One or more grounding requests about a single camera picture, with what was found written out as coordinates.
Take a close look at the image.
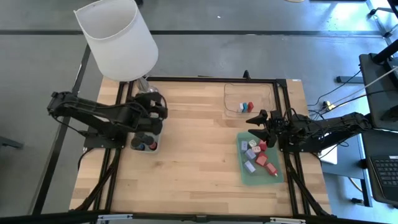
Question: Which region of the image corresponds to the red sand hourglass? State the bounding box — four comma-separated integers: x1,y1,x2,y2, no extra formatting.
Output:
144,135,159,151

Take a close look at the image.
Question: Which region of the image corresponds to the clear plastic tray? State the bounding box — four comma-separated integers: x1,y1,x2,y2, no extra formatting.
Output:
223,81,277,118

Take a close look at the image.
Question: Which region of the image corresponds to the green translucent tray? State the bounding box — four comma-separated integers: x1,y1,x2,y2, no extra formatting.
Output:
236,131,284,187

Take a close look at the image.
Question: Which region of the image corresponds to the blue sand hourglass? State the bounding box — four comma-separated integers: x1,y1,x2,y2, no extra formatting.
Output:
130,138,147,152

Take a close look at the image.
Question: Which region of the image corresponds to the black laptop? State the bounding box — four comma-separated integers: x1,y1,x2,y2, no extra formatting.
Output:
366,155,398,206

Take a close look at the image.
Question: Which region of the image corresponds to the black computer mouse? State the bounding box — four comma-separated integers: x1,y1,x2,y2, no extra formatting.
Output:
381,105,398,123

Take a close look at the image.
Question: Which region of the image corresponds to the white lamp shade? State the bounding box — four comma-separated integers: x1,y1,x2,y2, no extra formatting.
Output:
73,0,159,82

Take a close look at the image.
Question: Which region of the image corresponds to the grey plastic bin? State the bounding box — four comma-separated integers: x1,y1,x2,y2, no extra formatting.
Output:
129,130,162,154

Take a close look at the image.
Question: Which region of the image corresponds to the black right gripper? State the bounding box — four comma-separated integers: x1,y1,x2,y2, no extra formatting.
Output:
245,109,295,149

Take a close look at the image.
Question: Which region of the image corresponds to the chrome lamp base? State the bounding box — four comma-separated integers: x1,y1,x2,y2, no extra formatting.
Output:
136,76,159,94

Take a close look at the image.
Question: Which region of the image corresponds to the black aluminium table frame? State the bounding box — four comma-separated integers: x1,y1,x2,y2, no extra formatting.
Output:
71,76,333,224

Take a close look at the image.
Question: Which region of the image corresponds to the white cable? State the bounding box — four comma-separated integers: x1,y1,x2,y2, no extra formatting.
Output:
363,67,398,91

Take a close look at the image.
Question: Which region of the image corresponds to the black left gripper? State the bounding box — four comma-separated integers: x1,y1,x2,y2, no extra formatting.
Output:
134,91,169,136

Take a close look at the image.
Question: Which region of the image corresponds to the black side desk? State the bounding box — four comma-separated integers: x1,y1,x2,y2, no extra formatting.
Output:
359,52,398,131

